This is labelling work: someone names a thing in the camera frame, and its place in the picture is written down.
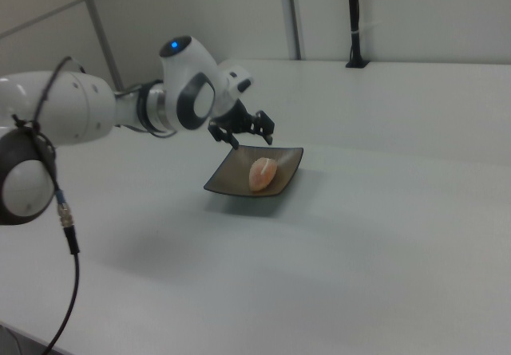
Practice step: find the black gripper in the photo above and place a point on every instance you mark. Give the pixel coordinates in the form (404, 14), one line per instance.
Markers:
(238, 119)

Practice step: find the orange glazed bread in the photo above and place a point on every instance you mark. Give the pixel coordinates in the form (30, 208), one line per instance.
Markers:
(262, 174)

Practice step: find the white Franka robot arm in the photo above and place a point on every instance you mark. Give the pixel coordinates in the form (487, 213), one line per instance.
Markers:
(80, 107)

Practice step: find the square brown ceramic plate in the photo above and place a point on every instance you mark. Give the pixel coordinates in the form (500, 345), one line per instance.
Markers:
(227, 177)

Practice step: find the black pole with base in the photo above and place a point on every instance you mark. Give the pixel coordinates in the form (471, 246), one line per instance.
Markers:
(354, 12)

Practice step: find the grey metal wall post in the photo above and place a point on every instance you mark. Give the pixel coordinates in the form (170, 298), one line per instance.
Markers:
(290, 12)
(100, 32)

